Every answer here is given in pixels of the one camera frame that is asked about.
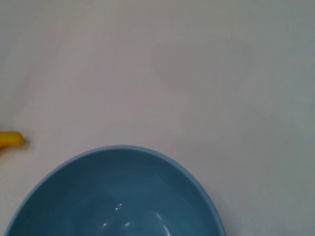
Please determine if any blue plastic bowl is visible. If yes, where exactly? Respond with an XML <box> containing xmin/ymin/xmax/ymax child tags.
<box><xmin>3</xmin><ymin>145</ymin><xmax>226</xmax><ymax>236</ymax></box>

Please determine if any yellow banana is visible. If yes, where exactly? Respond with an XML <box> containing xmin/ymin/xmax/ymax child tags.
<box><xmin>0</xmin><ymin>131</ymin><xmax>25</xmax><ymax>148</ymax></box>

